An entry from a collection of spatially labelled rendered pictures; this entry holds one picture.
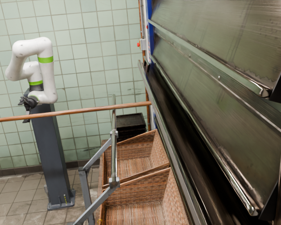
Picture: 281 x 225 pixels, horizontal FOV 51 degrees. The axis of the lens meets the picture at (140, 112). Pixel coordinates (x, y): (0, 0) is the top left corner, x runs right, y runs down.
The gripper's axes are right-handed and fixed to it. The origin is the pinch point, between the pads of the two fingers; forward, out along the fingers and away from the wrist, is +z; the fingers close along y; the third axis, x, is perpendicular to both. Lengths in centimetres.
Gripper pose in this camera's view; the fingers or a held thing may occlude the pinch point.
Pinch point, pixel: (22, 113)
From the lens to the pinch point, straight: 221.8
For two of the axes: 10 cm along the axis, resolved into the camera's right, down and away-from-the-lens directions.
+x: -9.9, 1.1, -0.5
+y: 0.8, 9.2, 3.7
